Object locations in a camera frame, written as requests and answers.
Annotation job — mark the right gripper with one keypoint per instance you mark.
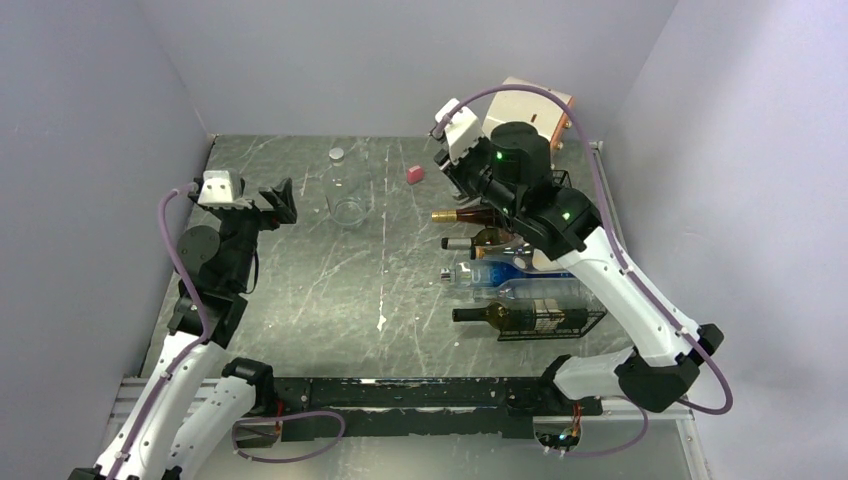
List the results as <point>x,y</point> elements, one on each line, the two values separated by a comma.
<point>455,170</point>

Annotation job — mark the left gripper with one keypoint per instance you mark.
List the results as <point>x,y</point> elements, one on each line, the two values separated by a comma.
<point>267,218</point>

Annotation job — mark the clear bottle silver cap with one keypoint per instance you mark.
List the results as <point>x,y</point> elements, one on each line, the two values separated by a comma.
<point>346,188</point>

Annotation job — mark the blue square bottle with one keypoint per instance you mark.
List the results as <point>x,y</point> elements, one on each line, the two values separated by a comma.
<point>490,274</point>

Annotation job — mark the green wine bottle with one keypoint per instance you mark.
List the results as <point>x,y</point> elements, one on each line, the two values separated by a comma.
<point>525,316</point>

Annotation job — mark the clear bottle white label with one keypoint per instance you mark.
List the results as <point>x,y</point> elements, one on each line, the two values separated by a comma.
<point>497,252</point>

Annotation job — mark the clear plain bottle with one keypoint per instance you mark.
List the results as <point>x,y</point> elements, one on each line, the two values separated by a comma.
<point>569,290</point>

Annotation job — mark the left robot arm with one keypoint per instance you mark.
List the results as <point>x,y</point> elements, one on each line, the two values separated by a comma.
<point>210,228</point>

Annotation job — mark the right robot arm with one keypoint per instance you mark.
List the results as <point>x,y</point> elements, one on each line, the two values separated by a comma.
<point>510,171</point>

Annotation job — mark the brown bottle gold foil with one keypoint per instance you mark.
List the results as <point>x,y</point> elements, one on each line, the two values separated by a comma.
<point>479,215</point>

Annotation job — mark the dark bottle brown label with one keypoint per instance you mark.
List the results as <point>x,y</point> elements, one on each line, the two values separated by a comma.
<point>485,237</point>

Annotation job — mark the pink eraser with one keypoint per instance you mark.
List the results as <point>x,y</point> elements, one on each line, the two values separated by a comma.
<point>415,174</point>

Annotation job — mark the cream cylindrical container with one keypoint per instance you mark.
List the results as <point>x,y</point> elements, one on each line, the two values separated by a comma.
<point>546,116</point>

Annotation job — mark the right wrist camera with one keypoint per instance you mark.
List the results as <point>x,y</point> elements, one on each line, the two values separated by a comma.
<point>460,134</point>

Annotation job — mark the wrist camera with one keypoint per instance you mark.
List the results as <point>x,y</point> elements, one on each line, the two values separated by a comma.
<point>460,134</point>
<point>222,189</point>

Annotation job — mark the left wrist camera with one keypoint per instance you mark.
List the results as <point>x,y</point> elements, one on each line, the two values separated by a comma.
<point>222,189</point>

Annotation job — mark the black wire wine rack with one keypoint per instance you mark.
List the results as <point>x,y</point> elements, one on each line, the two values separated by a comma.
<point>596,309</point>

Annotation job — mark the black base frame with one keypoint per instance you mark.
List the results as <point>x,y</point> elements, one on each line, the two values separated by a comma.
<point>507,406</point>

